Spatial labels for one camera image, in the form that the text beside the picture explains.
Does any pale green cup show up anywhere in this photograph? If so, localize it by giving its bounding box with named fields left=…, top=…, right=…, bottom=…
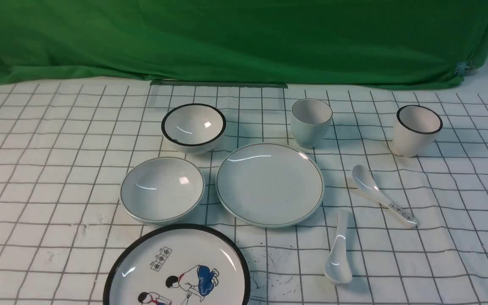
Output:
left=290, top=99, right=333, bottom=149

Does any green-rimmed pale bowl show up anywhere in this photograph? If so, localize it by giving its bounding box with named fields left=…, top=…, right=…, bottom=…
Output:
left=120, top=157, right=205, bottom=225

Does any green-rimmed pale plate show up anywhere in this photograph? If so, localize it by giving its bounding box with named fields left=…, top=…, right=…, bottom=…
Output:
left=216, top=143, right=325, bottom=228

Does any black-rimmed white bowl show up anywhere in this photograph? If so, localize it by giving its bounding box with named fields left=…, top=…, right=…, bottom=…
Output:
left=161, top=103, right=227, bottom=154

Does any white spoon with print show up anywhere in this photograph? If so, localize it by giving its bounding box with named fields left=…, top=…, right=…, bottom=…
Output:
left=351, top=164, right=418, bottom=228

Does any black-rimmed illustrated plate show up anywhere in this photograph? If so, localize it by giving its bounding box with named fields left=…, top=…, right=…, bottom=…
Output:
left=103, top=224, right=251, bottom=305

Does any plain white ceramic spoon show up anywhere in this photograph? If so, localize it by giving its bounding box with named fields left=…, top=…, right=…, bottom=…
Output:
left=324, top=210, right=353, bottom=285

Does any black-rimmed white cup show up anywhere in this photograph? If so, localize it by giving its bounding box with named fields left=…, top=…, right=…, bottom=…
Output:
left=391, top=105, right=443, bottom=158

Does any white checkered tablecloth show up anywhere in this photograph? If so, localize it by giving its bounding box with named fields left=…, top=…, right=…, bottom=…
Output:
left=0, top=80, right=488, bottom=305

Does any green backdrop cloth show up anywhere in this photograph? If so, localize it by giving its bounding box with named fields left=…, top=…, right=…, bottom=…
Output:
left=0, top=0, right=488, bottom=89

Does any metal binder clip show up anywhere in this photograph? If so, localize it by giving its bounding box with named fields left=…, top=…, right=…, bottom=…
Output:
left=455, top=61, right=476, bottom=77

